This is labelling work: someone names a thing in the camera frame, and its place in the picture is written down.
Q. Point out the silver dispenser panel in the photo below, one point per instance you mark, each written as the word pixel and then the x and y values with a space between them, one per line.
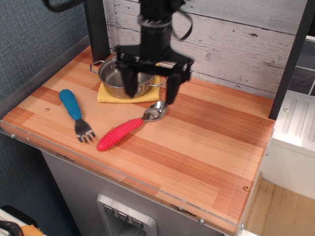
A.
pixel 122 220

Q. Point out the dark post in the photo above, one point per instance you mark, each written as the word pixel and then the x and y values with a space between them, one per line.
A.
pixel 297 46
pixel 97 28

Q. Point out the stainless steel pot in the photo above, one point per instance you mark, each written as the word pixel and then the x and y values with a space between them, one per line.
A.
pixel 111 78

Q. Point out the dark right post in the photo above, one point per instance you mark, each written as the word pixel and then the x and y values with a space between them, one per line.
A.
pixel 297 46

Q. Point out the orange black object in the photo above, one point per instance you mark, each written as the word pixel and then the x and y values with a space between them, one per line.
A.
pixel 13 229

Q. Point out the red handled metal spoon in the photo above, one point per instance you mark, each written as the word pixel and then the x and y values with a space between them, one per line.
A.
pixel 153 113

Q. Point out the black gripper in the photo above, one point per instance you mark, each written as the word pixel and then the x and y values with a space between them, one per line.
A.
pixel 153 56

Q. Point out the dark left post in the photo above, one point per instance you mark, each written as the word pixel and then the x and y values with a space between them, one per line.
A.
pixel 97 28

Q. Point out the blue handled metal fork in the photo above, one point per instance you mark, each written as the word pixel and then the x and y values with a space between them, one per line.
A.
pixel 83 131

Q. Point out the white toy sink unit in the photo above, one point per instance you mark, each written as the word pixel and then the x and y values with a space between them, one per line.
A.
pixel 290 156

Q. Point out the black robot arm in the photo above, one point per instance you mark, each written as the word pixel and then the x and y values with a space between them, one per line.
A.
pixel 159 11

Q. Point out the yellow cloth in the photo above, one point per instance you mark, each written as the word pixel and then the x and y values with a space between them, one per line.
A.
pixel 104 97

